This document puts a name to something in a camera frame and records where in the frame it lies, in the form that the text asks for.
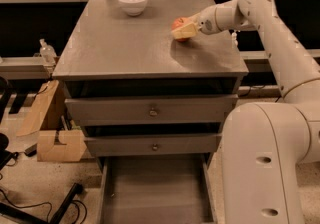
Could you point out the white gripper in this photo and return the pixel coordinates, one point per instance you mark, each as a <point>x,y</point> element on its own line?
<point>206,23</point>

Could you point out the red apple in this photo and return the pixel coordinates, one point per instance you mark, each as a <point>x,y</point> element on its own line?
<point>179,29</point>

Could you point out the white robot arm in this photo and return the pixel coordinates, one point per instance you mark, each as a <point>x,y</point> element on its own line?
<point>264,142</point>

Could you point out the grey drawer cabinet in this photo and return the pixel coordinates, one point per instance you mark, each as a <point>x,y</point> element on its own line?
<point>110,54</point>

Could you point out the grey middle drawer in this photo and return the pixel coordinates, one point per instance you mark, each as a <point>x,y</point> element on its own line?
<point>152,144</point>

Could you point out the grey drawer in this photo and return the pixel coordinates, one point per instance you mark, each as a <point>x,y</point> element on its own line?
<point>152,144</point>
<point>150,110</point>
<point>159,189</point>

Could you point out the grey top drawer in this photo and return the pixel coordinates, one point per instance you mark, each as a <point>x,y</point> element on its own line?
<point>150,110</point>

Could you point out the grey bottom drawer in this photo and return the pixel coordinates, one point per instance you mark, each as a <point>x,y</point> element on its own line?
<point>159,189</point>

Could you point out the small white pump bottle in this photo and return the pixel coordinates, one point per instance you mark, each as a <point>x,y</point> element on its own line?
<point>234,35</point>

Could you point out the white ceramic bowl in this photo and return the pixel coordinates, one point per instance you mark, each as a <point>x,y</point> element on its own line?
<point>133,7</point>

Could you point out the clear pump bottle left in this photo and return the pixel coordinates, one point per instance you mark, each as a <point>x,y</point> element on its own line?
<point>47,52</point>

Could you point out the cardboard box pieces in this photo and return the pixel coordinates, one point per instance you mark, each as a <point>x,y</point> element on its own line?
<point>44,120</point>

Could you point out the black stand leg left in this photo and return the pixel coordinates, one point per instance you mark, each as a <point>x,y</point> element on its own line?
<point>16,214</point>

